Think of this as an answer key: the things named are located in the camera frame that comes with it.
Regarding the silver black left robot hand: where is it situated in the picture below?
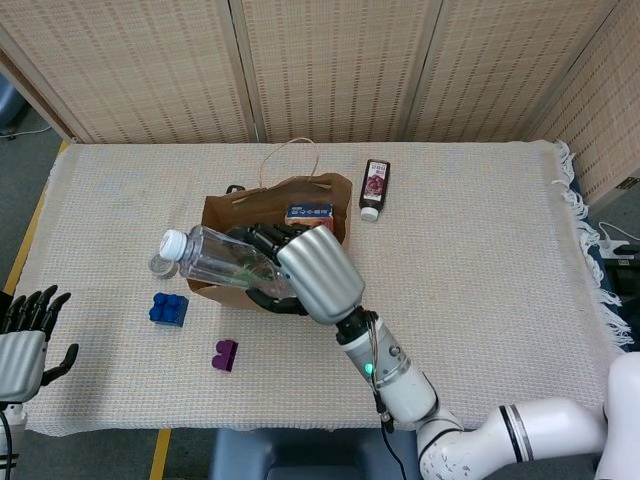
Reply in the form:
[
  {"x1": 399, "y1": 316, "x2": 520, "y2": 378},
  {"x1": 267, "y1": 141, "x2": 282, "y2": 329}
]
[{"x1": 0, "y1": 284, "x2": 80, "y2": 404}]

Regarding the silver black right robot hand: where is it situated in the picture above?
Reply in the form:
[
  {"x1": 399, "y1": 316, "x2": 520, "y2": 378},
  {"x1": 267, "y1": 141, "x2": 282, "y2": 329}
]
[{"x1": 225, "y1": 222, "x2": 366, "y2": 326}]

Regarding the blue orange biscuit box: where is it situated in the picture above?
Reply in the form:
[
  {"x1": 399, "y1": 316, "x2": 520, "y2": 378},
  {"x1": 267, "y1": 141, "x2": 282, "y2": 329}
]
[{"x1": 284, "y1": 202, "x2": 335, "y2": 234}]

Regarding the clear plastic water bottle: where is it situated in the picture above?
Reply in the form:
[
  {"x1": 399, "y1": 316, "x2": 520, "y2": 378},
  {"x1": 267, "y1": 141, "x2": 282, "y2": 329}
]
[{"x1": 158, "y1": 224, "x2": 296, "y2": 301}]

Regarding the dark juice bottle white cap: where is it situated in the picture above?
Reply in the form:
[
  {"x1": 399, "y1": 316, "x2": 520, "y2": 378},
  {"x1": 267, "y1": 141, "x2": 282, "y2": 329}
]
[{"x1": 357, "y1": 158, "x2": 392, "y2": 223}]

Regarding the brown paper bag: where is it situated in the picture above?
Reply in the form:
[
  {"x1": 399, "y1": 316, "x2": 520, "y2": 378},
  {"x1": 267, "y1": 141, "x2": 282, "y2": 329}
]
[{"x1": 187, "y1": 137, "x2": 354, "y2": 315}]

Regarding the purple toy brick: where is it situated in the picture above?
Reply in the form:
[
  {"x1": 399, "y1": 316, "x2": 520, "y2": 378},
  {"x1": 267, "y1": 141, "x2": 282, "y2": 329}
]
[{"x1": 211, "y1": 339, "x2": 239, "y2": 373}]

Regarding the blue toy brick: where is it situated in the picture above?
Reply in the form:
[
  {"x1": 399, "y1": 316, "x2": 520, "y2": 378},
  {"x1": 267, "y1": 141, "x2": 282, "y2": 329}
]
[{"x1": 148, "y1": 292, "x2": 190, "y2": 328}]

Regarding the white woven tablecloth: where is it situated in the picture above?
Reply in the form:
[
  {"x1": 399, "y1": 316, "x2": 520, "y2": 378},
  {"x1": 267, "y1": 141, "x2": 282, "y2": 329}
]
[{"x1": 14, "y1": 139, "x2": 640, "y2": 434}]

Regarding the blue padded chair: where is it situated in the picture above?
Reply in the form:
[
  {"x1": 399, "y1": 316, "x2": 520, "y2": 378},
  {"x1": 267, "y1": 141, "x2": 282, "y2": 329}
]
[{"x1": 208, "y1": 428, "x2": 422, "y2": 480}]

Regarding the beige bamboo folding screen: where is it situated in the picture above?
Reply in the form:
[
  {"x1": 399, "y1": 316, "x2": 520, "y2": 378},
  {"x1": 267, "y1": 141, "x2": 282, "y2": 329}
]
[{"x1": 0, "y1": 0, "x2": 640, "y2": 206}]

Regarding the blue grey office chair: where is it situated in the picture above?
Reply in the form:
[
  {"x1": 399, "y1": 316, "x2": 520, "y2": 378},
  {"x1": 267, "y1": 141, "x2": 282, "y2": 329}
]
[{"x1": 0, "y1": 82, "x2": 26, "y2": 139}]

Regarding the white power strip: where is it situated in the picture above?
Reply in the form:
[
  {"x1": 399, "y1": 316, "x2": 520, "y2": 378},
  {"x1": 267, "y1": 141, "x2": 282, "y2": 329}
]
[{"x1": 597, "y1": 222, "x2": 632, "y2": 261}]

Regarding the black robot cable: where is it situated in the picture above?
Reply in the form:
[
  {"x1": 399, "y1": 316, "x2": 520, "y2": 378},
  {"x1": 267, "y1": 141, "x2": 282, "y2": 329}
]
[{"x1": 374, "y1": 389, "x2": 412, "y2": 480}]

